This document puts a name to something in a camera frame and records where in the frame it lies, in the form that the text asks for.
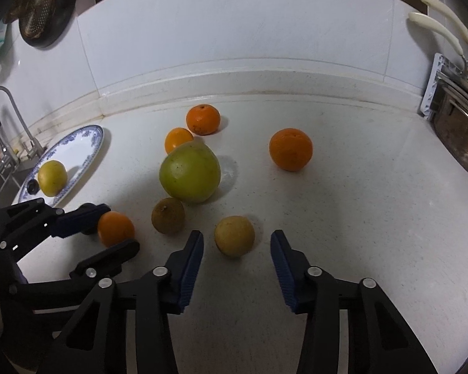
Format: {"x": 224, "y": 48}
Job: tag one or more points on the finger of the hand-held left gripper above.
{"x": 117, "y": 255}
{"x": 80, "y": 220}

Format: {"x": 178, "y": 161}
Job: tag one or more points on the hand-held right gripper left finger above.
{"x": 190, "y": 265}

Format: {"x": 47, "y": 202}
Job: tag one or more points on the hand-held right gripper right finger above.
{"x": 282, "y": 268}

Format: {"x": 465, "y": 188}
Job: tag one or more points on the tan yellow round fruit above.
{"x": 234, "y": 236}

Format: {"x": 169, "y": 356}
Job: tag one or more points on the blue patterned white plate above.
{"x": 78, "y": 152}

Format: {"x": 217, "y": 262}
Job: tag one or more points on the large bumpy orange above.
{"x": 290, "y": 150}

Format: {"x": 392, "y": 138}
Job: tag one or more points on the smooth light orange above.
{"x": 177, "y": 138}

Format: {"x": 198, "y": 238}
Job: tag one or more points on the brownish green round fruit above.
{"x": 168, "y": 216}

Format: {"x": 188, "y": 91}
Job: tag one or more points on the dark purple fruit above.
{"x": 32, "y": 187}

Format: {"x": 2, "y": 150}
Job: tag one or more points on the steel sink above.
{"x": 4, "y": 187}

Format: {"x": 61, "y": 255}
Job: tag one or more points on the green pomelo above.
{"x": 190, "y": 172}

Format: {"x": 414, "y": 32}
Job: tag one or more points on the steel faucet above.
{"x": 15, "y": 105}

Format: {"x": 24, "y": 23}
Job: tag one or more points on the metal mesh strainer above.
{"x": 37, "y": 7}

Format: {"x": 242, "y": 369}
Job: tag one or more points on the dark hanging pan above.
{"x": 64, "y": 4}

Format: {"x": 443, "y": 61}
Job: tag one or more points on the steel pot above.
{"x": 458, "y": 128}

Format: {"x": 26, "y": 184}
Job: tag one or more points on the white plastic rack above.
{"x": 431, "y": 85}

